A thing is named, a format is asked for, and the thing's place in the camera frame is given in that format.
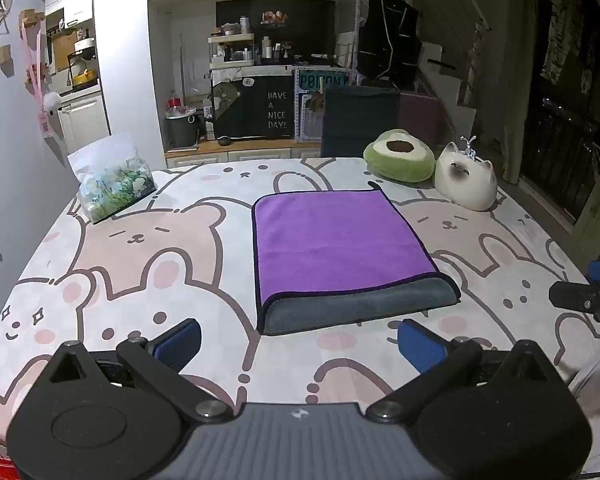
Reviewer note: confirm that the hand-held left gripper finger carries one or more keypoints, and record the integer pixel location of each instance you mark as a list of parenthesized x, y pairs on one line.
[(420, 345)]

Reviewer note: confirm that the purple and grey towel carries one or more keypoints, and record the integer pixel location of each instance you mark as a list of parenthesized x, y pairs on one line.
[(330, 245)]

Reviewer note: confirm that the white cat plush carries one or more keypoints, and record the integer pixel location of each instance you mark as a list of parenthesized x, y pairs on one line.
[(467, 180)]

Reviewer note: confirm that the green avocado plush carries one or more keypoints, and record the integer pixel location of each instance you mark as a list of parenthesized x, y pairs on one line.
[(399, 156)]

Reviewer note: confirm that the beige curtain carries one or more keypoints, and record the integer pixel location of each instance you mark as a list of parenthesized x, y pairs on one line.
[(517, 85)]

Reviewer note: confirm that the mauve cushion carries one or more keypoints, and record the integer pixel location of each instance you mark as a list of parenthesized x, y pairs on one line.
[(420, 120)]

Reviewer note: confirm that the dark blue chair back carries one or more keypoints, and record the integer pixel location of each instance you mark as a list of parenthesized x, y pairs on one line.
[(360, 120)]

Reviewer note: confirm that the blue framed sign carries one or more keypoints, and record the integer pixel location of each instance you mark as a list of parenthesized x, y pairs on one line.
[(315, 105)]

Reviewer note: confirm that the wooden counter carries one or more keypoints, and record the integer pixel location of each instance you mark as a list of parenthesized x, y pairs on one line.
[(240, 146)]

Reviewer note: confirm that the black printed cloth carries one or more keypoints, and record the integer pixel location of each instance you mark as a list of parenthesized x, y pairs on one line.
[(267, 107)]

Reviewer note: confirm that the bunny printed blanket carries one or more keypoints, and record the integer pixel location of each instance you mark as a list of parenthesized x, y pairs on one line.
[(145, 270)]

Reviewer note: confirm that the black hanging jacket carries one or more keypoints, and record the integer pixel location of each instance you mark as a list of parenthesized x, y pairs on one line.
[(387, 40)]

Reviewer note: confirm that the grey trash bin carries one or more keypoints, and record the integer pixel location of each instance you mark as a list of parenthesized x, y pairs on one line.
[(181, 127)]

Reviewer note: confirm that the floral tissue pack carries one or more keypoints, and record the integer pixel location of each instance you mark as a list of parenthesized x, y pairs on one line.
[(115, 187)]

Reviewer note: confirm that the white storage rack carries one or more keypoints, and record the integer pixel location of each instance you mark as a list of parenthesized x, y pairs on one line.
[(231, 50)]

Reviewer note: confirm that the glass kettle with yellow base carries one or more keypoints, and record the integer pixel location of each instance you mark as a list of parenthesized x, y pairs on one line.
[(82, 70)]

